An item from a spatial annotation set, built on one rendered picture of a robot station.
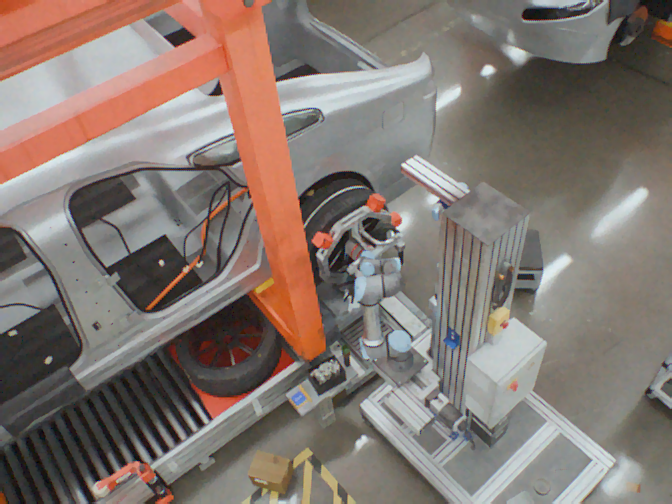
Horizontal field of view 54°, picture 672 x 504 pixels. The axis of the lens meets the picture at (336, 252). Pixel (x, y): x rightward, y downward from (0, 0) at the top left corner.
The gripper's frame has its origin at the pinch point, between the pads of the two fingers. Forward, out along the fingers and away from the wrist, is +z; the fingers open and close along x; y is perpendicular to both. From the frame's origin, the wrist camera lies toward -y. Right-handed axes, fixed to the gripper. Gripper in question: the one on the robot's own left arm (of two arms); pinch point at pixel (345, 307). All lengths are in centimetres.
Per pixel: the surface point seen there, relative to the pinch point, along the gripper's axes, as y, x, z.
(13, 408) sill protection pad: -160, -14, 93
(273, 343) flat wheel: -26, 31, 48
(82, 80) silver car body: -168, 40, -75
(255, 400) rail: -30, 12, 78
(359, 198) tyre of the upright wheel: -3, 36, -56
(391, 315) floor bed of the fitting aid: 63, 78, 29
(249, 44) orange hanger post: -100, -89, -125
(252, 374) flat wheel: -35, 20, 65
